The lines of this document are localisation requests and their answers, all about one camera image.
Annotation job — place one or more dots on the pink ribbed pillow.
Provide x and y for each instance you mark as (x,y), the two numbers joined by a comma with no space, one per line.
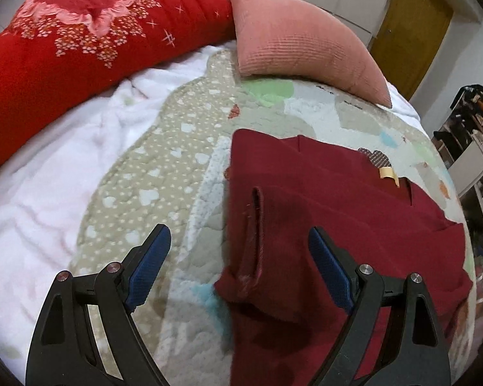
(298,40)

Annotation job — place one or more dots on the dark red sweater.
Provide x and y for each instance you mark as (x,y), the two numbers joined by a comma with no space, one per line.
(306,177)

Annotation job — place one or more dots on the wooden door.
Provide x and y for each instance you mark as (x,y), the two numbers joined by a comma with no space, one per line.
(414,28)

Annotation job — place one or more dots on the red floral comforter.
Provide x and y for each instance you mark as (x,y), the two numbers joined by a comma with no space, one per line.
(64,76)

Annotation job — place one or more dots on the white fleece blanket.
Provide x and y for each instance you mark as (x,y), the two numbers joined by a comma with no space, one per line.
(44,193)

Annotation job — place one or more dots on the rack with clothes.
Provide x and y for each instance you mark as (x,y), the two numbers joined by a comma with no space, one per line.
(473,106)

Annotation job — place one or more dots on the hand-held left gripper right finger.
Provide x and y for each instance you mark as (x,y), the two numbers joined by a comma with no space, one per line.
(332,269)

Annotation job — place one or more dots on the white shelf unit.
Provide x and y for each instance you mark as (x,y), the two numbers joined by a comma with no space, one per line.
(471,165)

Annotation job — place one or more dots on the heart patchwork quilt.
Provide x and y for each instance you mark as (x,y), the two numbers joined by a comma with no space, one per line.
(165,177)

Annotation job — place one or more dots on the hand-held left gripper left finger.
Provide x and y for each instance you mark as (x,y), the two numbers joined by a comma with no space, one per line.
(151,263)

